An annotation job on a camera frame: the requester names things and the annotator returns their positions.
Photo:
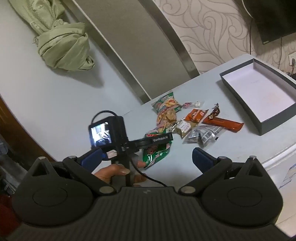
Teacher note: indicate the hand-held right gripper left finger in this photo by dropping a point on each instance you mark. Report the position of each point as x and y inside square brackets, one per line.
[92, 157]

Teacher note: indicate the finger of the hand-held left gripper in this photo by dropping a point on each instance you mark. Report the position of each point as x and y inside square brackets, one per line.
[152, 140]

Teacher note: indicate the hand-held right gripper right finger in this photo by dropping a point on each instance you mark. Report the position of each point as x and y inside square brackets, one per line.
[201, 158]

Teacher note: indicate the green snack bag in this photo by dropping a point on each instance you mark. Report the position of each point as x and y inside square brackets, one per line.
[155, 155]

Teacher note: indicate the silver printed snack packet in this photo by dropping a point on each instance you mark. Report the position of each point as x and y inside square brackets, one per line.
[203, 135]

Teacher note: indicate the yellow green chip bag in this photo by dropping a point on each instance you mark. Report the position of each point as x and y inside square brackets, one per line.
[166, 119]

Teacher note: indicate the beige gold snack packet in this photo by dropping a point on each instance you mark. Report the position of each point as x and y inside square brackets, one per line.
[185, 128]

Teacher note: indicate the green shrimp chip bag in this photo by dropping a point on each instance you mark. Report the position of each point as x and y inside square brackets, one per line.
[166, 103]

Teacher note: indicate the brown chocolate candy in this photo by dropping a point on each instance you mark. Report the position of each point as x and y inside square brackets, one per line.
[214, 113]

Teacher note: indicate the black shallow tray box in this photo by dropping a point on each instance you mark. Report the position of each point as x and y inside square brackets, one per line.
[254, 88]

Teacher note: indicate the person's left hand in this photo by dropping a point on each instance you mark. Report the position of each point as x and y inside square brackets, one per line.
[111, 171]

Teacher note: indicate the orange snack bar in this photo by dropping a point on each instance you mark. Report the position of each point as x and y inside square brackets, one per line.
[224, 124]

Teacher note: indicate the small orange snack packet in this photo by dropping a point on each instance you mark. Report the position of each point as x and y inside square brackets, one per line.
[195, 115]

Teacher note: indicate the clear pink candy wrapper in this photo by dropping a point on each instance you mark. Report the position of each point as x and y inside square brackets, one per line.
[192, 105]

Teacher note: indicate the pale green cloth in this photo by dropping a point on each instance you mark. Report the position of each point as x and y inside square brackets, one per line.
[64, 44]

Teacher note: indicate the black power adapter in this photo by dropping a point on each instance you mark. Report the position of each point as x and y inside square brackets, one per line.
[293, 62]

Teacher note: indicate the black wall television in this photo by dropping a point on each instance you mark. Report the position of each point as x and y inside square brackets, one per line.
[277, 18]

